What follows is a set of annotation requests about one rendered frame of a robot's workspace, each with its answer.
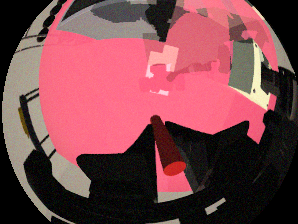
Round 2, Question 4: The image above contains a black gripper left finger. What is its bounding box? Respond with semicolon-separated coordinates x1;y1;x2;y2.
76;124;158;204

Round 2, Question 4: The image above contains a dark red peg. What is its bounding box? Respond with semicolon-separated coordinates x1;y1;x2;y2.
150;115;186;176

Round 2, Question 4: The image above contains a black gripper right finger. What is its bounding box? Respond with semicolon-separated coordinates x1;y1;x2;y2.
164;120;250;193

